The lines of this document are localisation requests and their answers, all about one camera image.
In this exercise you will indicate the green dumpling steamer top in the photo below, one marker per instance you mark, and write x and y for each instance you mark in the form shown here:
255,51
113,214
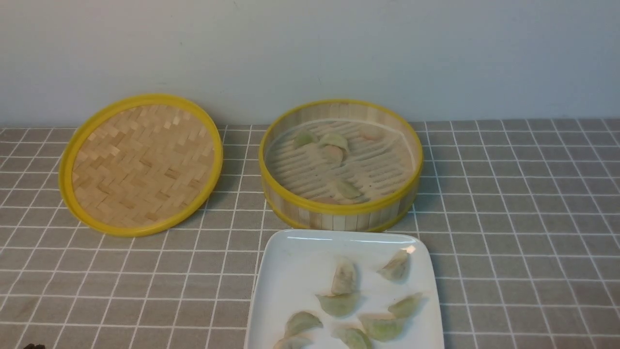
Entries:
334,139

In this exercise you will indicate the dumpling plate upper centre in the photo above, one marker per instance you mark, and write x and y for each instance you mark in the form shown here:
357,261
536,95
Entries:
345,279

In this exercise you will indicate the white rectangular plate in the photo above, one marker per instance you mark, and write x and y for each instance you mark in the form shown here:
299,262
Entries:
298,264

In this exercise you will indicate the dumpling plate upper right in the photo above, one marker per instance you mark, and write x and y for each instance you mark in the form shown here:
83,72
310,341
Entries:
397,268

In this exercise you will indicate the green dumpling plate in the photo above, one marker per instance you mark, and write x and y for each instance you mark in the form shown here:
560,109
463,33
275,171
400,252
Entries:
352,338
406,307
342,305
300,322
382,328

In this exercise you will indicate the green dumpling plate lower left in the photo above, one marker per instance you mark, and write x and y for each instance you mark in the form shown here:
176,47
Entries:
300,322

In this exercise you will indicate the dumpling plate bottom left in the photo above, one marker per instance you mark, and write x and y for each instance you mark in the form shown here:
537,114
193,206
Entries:
293,342

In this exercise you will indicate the green dumpling plate bottom centre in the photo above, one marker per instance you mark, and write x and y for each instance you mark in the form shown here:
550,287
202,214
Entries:
352,338

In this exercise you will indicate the green dumpling plate lower right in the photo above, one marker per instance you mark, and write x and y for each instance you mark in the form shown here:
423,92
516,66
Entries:
382,328

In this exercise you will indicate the pink dumpling steamer centre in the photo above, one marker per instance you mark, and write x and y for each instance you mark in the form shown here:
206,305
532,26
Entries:
333,154

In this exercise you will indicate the pink dumpling steamer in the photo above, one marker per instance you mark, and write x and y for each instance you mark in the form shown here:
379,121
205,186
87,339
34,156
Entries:
333,154
371,133

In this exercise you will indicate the bamboo steamer basket yellow rim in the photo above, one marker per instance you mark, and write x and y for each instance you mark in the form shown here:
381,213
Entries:
387,172

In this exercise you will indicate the pink dumpling steamer back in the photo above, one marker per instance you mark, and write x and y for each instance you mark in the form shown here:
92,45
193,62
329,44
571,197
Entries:
371,133

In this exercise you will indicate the bamboo steamer lid yellow rim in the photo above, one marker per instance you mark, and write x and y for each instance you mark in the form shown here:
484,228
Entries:
141,165

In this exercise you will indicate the grey checked tablecloth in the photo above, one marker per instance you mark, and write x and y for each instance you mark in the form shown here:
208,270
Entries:
521,219

